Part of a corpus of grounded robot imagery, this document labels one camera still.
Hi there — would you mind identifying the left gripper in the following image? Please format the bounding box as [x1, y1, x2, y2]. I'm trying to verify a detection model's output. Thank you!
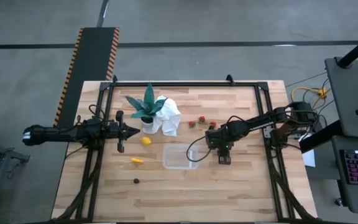
[106, 110, 141, 154]

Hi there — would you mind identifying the black diagonal brace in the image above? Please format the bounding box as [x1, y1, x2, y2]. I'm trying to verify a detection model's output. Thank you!
[299, 119, 335, 154]

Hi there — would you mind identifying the yellow cable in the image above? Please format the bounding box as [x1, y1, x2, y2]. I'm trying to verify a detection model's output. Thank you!
[291, 86, 332, 110]

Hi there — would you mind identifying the black aluminium table frame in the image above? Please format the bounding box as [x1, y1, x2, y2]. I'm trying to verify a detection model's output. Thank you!
[51, 74, 318, 224]

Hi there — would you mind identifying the black floor cable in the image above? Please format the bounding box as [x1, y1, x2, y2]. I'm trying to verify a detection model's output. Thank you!
[286, 72, 328, 88]

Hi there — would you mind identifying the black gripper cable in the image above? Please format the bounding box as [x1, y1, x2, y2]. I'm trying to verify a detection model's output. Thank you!
[88, 104, 106, 121]
[186, 116, 229, 163]

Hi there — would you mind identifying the white cloth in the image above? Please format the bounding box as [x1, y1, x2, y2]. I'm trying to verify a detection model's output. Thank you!
[150, 95, 182, 137]

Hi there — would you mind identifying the thick black pole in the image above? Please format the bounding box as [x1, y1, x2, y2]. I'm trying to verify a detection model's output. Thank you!
[336, 29, 358, 68]

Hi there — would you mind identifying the white paper sheet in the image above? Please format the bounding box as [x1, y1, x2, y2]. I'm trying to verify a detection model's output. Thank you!
[301, 148, 316, 168]

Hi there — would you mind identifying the clear plastic tupperware container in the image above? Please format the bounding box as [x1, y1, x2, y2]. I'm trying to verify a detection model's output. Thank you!
[162, 143, 200, 170]

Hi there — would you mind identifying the green snake plant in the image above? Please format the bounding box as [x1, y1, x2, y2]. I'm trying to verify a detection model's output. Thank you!
[125, 82, 169, 119]

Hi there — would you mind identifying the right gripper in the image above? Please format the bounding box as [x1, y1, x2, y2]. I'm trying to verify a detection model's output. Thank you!
[204, 123, 241, 166]

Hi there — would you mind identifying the white plant pot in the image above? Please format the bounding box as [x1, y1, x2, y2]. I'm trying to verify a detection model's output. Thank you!
[140, 116, 155, 134]

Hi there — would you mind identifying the black hazard-striped floor mat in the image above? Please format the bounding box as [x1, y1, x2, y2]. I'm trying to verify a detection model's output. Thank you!
[53, 27, 121, 128]

